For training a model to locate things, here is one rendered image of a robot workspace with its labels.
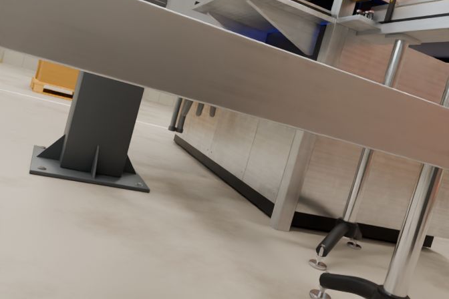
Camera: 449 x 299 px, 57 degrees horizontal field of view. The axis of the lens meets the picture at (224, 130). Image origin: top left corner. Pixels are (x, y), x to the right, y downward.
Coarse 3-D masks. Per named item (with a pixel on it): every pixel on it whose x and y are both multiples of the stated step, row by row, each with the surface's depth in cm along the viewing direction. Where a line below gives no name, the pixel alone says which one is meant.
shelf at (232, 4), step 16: (208, 0) 187; (224, 0) 174; (240, 0) 167; (272, 0) 154; (288, 0) 154; (224, 16) 206; (240, 16) 196; (256, 16) 187; (304, 16) 164; (320, 16) 160; (272, 32) 213
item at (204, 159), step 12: (180, 144) 333; (204, 156) 276; (216, 168) 252; (228, 180) 232; (240, 180) 218; (252, 192) 203; (264, 204) 189; (300, 216) 178; (312, 216) 181; (324, 216) 183; (324, 228) 184; (360, 228) 191; (372, 228) 194; (384, 228) 196; (396, 240) 200; (432, 240) 209
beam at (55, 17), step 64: (0, 0) 52; (64, 0) 55; (128, 0) 58; (64, 64) 56; (128, 64) 59; (192, 64) 62; (256, 64) 66; (320, 64) 70; (320, 128) 72; (384, 128) 77; (448, 128) 82
